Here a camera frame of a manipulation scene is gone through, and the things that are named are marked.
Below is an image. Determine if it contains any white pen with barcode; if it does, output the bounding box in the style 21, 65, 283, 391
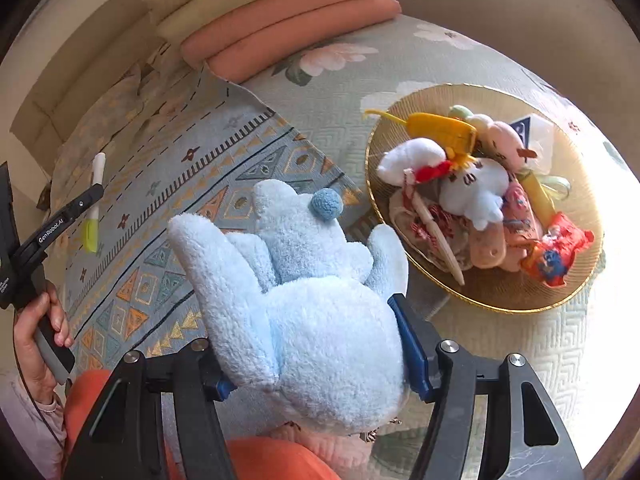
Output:
406, 184, 465, 286

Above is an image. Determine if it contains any big blue bunny plush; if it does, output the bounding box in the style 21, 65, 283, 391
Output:
167, 179, 409, 434

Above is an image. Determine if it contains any strawberry drawstring pouch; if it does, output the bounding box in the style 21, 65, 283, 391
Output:
390, 190, 473, 272

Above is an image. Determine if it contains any pink multicolour character pen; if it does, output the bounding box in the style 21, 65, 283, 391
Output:
500, 178, 541, 272

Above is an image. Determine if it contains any red embroidered pouch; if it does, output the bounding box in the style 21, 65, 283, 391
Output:
520, 212, 594, 288

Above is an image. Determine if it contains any light blue ghost plush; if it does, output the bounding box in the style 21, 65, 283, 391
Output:
438, 158, 509, 231

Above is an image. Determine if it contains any white duck plush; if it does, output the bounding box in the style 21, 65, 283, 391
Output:
376, 138, 452, 186

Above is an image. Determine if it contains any yellow tape measure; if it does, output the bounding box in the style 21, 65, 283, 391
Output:
363, 110, 477, 160

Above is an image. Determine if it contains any tricolour dango plush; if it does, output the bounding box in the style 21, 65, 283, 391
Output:
448, 105, 536, 172

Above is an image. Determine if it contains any blue floss pick box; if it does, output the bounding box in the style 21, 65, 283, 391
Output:
510, 114, 554, 174

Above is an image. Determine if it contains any green Bubble strap keychain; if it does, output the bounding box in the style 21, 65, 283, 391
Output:
538, 174, 572, 202

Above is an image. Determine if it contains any person's left hand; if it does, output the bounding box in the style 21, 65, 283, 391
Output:
12, 282, 75, 406

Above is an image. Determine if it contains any white yellow highlighter marker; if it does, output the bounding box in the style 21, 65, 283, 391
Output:
81, 152, 108, 254

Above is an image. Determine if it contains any left floral pillow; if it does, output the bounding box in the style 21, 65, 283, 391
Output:
51, 63, 144, 203

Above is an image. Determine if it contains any patterned blue rug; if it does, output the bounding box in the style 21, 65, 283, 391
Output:
62, 64, 372, 372

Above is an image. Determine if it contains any folded pink quilt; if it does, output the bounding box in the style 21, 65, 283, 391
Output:
180, 0, 401, 82

